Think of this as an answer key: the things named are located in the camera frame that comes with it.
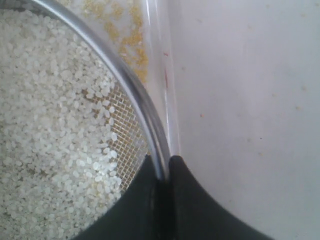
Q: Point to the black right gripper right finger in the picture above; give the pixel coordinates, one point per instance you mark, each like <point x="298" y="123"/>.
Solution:
<point x="198" y="216"/>

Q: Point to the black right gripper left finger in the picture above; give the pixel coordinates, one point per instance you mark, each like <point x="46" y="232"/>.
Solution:
<point x="132" y="216"/>

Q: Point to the yellow grain mixture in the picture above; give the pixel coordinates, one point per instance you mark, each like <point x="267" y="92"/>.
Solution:
<point x="58" y="174"/>

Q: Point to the round steel mesh sieve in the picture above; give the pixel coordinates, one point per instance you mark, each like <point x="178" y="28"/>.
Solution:
<point x="118" y="99"/>

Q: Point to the white square tray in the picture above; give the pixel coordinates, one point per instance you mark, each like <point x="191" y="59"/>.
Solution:
<point x="160" y="50"/>

